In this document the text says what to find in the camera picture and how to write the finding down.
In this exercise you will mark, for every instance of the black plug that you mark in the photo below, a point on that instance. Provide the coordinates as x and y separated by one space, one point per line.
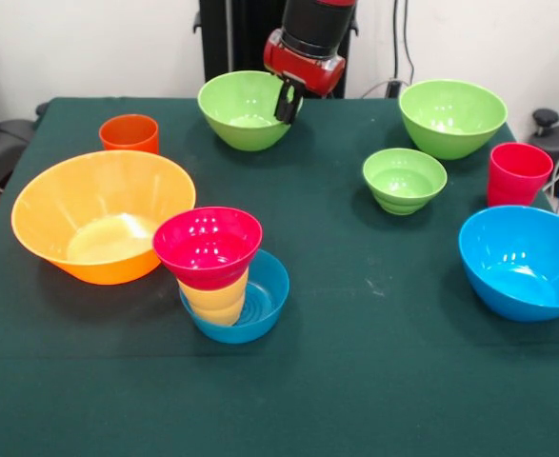
394 88

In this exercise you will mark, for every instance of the black round knob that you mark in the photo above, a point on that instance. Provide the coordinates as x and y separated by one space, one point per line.
545 116

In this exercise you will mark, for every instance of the small blue plastic bowl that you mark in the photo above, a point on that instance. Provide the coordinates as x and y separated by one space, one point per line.
272 295

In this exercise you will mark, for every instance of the large blue plastic bowl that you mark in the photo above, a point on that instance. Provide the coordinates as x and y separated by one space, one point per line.
498 295

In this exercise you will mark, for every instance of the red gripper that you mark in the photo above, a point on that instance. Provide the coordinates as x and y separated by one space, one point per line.
303 71

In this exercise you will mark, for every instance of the black chair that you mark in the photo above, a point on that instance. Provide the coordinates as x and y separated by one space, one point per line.
3 143

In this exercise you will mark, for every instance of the red plastic cup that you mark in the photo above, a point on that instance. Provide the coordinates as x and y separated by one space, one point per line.
517 188

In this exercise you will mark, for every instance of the large green plastic bowl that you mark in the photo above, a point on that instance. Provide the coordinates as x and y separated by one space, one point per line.
453 140
241 133

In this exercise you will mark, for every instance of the small green plastic bowl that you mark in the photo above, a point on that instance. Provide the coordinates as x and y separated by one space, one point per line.
403 200

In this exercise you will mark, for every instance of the orange plastic cup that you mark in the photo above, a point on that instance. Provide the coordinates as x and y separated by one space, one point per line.
129 140

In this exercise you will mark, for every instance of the large orange plastic bowl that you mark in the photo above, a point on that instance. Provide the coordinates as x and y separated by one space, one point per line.
45 204

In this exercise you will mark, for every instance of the small pink plastic bowl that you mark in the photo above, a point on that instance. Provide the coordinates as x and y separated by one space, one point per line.
207 271

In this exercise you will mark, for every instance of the dark green table cloth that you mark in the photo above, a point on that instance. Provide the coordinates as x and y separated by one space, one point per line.
355 381

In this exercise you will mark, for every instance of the yellow plastic cup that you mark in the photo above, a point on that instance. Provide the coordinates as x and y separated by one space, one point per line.
217 304

